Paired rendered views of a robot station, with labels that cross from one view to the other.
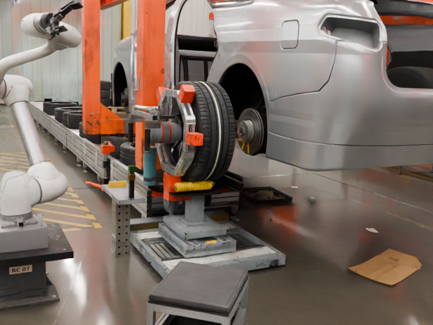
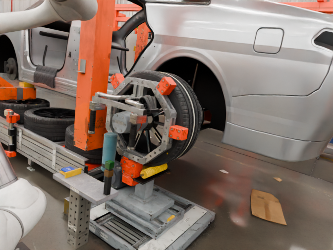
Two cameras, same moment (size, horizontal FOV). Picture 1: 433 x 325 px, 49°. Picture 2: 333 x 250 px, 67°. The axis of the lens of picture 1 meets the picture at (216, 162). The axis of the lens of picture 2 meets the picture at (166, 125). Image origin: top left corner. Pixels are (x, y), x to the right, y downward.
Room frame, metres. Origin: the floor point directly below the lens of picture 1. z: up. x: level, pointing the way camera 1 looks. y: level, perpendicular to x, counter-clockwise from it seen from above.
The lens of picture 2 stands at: (1.58, 0.94, 1.23)
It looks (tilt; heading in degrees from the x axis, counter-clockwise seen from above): 13 degrees down; 330
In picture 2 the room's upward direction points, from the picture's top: 8 degrees clockwise
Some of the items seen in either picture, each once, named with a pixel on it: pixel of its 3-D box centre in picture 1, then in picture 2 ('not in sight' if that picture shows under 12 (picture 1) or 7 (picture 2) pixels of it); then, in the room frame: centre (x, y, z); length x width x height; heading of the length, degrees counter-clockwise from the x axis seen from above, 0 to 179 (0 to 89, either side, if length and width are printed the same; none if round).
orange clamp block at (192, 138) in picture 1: (194, 138); (178, 132); (2.82, 0.14, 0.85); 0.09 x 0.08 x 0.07; 27
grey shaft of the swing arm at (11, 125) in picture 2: (105, 166); (11, 134); (4.55, 1.07, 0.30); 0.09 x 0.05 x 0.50; 27
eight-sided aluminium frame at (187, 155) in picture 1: (173, 132); (138, 120); (3.10, 0.29, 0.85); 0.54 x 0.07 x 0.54; 27
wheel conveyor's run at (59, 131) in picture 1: (58, 117); not in sight; (9.88, 3.30, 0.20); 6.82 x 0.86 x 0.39; 27
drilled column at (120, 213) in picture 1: (120, 224); (79, 214); (3.09, 0.62, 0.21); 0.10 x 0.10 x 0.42; 27
